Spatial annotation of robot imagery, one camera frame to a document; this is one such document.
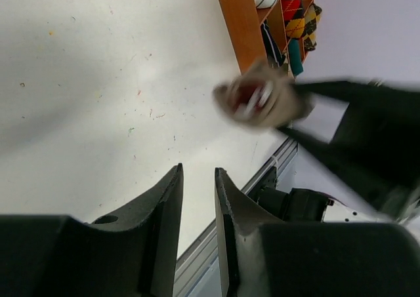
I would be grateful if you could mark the teal rolled sock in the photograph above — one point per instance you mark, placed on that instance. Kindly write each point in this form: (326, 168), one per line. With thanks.
(295, 57)

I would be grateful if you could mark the aluminium table rail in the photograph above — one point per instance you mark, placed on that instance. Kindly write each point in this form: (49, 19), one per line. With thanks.
(209, 265)

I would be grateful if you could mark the brown checkered rolled sock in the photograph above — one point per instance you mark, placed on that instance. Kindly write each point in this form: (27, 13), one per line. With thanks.
(311, 20)

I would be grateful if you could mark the black white striped rolled sock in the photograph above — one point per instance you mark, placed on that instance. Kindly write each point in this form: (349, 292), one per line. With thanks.
(274, 55)

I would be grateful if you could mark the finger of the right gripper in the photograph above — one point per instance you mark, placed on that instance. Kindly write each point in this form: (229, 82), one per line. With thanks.
(366, 94)
(369, 186)

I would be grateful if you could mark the brown sock red stripes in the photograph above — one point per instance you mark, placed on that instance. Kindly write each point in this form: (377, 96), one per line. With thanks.
(262, 97)

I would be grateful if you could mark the red black rolled sock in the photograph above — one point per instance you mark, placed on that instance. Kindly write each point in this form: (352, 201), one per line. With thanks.
(293, 17)

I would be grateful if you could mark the orange compartment tray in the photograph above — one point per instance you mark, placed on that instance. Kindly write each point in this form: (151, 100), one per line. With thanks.
(243, 21)

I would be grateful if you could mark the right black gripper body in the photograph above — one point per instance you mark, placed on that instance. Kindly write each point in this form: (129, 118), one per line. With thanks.
(385, 140)

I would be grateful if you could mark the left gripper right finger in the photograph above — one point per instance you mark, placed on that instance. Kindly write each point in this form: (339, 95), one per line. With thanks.
(277, 258)

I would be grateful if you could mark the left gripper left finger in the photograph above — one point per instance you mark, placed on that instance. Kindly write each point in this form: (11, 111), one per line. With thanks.
(131, 251)

